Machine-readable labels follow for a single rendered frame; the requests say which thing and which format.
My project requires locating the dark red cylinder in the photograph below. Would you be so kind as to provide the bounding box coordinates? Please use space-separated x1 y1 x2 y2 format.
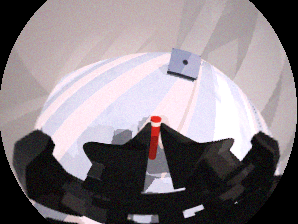
148 116 161 160

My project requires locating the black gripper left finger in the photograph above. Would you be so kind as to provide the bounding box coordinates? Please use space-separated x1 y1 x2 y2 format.
82 121 152 192

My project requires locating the grey flat panel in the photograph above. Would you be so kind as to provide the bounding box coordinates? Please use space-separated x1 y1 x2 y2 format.
168 48 201 81

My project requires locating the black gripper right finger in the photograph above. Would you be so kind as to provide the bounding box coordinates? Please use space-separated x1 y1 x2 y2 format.
160 123 234 189

